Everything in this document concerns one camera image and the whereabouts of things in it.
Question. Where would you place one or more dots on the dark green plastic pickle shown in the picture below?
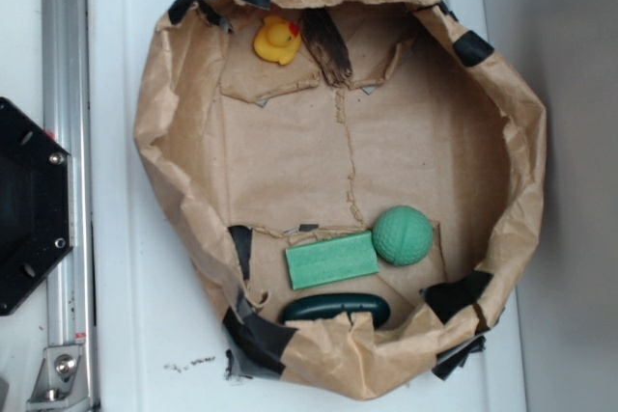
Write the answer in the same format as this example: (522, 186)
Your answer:
(323, 306)

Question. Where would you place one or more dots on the brown paper bag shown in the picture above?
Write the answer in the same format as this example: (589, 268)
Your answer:
(248, 158)

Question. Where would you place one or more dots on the green foam block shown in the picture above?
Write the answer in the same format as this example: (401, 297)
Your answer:
(332, 260)

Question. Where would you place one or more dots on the green foam ball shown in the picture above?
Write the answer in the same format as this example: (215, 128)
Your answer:
(403, 235)

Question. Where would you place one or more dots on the yellow rubber duck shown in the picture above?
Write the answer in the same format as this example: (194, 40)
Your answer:
(278, 40)

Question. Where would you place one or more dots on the dark wooden stick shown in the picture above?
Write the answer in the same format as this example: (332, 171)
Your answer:
(326, 44)

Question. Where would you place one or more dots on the white plastic tray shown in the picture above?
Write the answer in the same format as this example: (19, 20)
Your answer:
(160, 344)

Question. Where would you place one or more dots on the aluminium frame rail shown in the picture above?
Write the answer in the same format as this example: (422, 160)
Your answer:
(70, 287)

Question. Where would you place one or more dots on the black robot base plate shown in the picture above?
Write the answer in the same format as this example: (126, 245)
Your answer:
(35, 206)

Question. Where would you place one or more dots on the metal corner bracket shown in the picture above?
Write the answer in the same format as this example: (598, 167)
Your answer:
(62, 381)

